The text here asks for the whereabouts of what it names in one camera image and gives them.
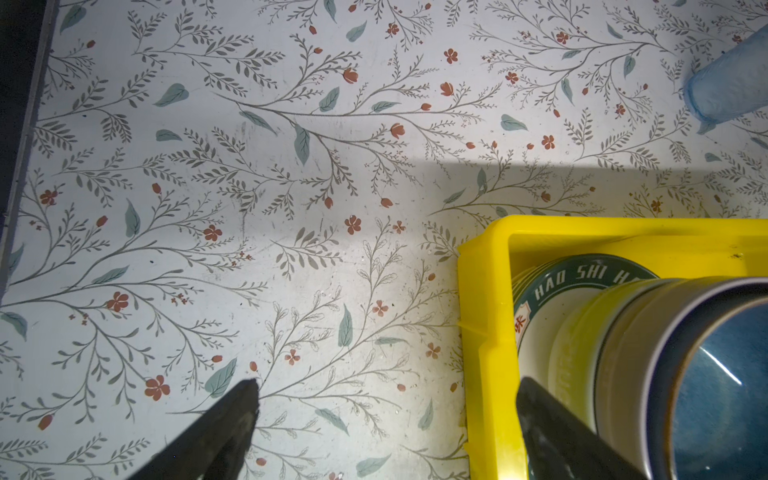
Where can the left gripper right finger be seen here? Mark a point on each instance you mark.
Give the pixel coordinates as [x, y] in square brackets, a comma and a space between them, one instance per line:
[559, 445]

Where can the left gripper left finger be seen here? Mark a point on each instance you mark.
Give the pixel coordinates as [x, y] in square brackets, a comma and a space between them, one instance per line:
[215, 445]

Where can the dark blue ceramic bowl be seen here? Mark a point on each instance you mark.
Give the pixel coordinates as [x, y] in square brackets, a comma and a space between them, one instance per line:
[706, 414]

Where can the green rim lettered plate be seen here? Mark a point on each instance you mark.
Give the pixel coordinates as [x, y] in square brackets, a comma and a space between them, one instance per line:
[544, 296]

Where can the yellow plastic bin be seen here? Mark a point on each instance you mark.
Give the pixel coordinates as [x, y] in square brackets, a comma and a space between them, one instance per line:
[669, 247]

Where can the green ceramic bowl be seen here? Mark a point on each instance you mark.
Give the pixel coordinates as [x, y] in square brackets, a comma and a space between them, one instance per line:
[577, 347]

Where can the purple ceramic bowl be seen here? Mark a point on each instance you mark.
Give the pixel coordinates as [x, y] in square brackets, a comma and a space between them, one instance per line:
[628, 359]

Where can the grey translucent cup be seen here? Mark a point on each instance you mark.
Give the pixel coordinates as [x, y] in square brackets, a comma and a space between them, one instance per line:
[733, 85]

